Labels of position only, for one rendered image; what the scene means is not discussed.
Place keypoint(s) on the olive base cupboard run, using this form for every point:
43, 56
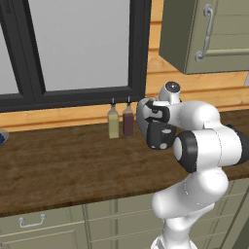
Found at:
235, 207

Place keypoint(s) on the olive deep drawer front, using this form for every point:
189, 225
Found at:
129, 243
123, 225

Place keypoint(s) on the olive wall cupboard door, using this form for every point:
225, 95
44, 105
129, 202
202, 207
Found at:
227, 32

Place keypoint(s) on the black framed window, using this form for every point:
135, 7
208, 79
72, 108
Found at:
139, 48

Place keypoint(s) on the olive shallow drawer front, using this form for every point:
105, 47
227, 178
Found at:
129, 202

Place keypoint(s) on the olive base cupboard door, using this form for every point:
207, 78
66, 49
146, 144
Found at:
48, 240

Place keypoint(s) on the silver and black toaster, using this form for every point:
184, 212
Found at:
142, 116

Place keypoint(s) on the olive wall cupboard carcass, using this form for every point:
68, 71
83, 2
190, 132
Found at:
176, 32

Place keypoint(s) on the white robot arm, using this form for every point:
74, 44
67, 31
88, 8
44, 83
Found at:
201, 191

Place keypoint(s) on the grey blue round object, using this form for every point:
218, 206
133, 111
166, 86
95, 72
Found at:
3, 138

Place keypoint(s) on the yellow oil bottle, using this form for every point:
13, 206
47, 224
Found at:
113, 124

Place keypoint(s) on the dark red sauce bottle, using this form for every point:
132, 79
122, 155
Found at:
128, 123

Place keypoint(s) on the toasted bread slice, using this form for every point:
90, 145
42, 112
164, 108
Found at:
150, 102

